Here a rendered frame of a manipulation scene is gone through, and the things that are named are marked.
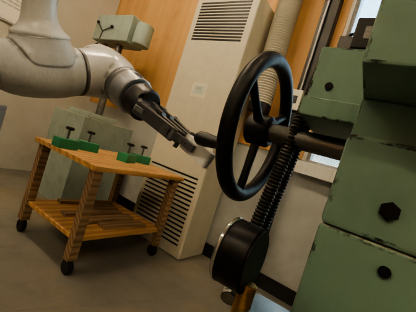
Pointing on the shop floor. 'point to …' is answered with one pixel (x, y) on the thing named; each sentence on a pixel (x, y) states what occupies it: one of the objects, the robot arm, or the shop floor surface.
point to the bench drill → (134, 23)
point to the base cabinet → (355, 276)
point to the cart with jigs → (97, 230)
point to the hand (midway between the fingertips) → (197, 150)
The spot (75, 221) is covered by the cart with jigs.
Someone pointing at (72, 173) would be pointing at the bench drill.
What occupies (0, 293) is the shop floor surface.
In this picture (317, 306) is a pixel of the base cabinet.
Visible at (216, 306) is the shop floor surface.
